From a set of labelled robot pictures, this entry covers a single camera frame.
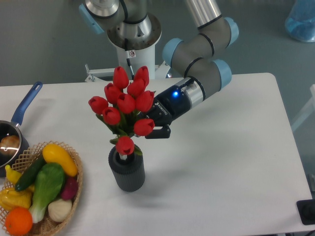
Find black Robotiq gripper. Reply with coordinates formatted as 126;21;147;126
145;85;191;139

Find red tulip bouquet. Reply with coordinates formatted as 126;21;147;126
88;66;156;156

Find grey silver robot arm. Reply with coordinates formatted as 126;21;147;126
79;0;239;139

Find dark grey ribbed vase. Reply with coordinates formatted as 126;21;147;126
108;147;145;192

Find purple red radish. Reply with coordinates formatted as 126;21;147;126
60;177;78;201

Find yellow squash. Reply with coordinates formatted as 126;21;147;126
42;144;78;177

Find green bok choy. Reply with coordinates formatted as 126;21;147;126
29;163;65;224

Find white garlic bulb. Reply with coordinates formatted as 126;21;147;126
48;199;72;222

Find dark green cucumber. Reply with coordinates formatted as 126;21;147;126
15;155;46;192

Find brown bread roll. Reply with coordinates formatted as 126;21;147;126
0;135;20;156

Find small yellow banana pepper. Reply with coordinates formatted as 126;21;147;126
4;165;35;193

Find black device at edge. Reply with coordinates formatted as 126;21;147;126
296;199;315;225

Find yellow bell pepper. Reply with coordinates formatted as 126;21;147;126
0;187;32;211

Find orange fruit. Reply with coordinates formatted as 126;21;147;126
5;207;33;236

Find blue transparent water bottle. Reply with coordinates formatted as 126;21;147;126
284;0;315;43

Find white metal base frame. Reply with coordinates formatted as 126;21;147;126
85;62;172;82

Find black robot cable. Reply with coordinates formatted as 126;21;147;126
124;38;136;81

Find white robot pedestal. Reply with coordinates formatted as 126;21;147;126
107;13;161;79

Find blue handled saucepan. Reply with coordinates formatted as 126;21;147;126
0;82;43;177

